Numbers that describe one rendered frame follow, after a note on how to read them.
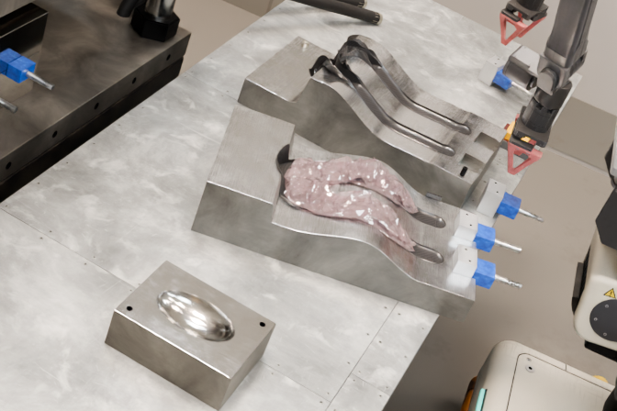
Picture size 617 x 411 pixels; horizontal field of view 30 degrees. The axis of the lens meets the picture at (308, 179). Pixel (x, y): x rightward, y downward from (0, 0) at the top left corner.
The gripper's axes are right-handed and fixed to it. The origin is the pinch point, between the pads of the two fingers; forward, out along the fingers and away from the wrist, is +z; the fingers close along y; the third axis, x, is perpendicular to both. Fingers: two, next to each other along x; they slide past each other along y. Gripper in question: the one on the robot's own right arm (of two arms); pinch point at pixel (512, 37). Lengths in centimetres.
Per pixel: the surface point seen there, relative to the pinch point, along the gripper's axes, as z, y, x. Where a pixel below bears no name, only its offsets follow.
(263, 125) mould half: 1, 85, -8
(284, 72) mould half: 6, 59, -22
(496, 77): 9.8, 2.3, 1.5
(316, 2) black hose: 5.9, 27.5, -37.4
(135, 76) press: 16, 77, -44
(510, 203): 8, 47, 30
